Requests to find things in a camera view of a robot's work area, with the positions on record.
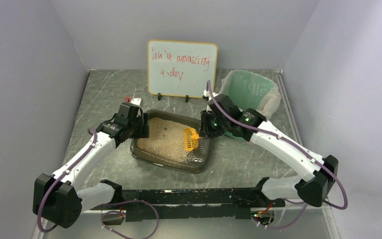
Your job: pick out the green trash bin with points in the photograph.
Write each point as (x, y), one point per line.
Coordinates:
(250, 89)

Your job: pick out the whiteboard with red writing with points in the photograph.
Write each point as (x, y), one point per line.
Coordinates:
(180, 68)

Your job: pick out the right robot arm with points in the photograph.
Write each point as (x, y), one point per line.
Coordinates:
(316, 174)

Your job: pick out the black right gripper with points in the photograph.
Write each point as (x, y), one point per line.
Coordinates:
(204, 124)

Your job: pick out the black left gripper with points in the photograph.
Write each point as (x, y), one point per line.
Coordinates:
(143, 125)

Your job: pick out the beige cat litter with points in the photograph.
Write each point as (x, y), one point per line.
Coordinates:
(166, 141)

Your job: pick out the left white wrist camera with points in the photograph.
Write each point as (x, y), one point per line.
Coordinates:
(134, 101)

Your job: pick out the yellow litter scoop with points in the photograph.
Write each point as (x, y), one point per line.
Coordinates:
(191, 139)

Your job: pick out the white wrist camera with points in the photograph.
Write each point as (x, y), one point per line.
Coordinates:
(134, 101)
(206, 95)

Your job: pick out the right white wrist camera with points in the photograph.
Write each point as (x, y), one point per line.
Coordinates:
(206, 95)

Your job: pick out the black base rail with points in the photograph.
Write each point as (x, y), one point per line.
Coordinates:
(146, 204)

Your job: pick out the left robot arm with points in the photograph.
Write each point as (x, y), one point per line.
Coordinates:
(60, 197)

